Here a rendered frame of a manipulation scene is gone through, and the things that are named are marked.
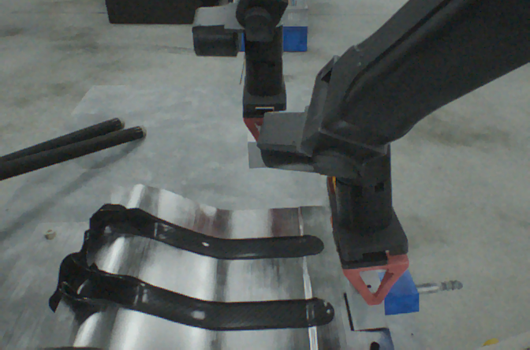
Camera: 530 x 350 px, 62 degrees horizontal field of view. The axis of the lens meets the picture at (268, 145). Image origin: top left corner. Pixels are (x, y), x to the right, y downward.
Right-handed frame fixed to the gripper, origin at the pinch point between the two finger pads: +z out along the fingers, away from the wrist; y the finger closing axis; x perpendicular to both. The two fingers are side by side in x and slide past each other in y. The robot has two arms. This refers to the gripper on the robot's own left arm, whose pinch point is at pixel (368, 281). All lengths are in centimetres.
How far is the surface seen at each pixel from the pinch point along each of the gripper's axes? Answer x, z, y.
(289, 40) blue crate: 1, 41, -318
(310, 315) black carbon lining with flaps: -7.2, 4.3, 0.0
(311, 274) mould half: -6.4, 3.0, -5.5
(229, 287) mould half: -17.1, 2.3, -4.2
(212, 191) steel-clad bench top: -23.4, 5.6, -34.6
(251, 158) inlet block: -13.6, -4.9, -25.7
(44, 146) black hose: -56, -6, -41
